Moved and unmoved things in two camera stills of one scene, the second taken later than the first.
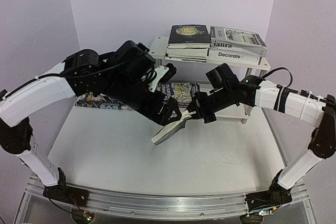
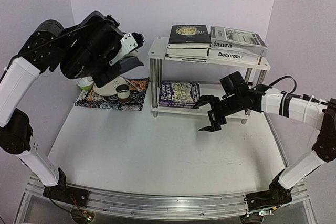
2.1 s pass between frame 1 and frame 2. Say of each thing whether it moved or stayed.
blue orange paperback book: stayed
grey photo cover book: stayed
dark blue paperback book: moved
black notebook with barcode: stayed
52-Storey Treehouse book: stayed
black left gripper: moved
